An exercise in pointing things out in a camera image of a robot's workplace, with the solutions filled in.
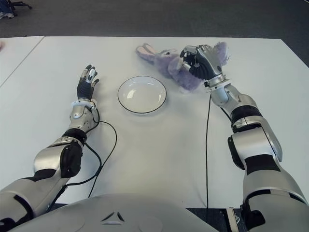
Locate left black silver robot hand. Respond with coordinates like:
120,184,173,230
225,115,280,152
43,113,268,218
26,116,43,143
76,64,100,100

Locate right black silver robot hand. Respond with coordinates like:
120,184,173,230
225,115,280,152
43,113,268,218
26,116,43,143
180,44,227,82

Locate purple plush bunny doll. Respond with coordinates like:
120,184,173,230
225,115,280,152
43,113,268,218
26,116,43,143
135,41,231,94

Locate white plate with black rim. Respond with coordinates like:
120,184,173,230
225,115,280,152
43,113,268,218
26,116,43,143
117,75,168,115

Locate black office chair base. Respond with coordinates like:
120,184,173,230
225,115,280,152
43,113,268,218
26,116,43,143
9,0,33,10

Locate blue jeans leg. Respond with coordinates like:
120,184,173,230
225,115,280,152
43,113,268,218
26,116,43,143
0,0,13,13

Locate silver robot torso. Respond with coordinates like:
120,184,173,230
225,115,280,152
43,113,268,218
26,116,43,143
9,193,244,232

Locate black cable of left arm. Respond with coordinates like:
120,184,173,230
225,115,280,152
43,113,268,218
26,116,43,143
47,106,118,211

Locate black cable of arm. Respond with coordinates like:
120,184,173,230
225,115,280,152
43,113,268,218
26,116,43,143
47,106,118,211
205,93,212,208

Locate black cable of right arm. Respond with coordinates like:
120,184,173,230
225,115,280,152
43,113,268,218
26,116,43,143
205,93,212,208

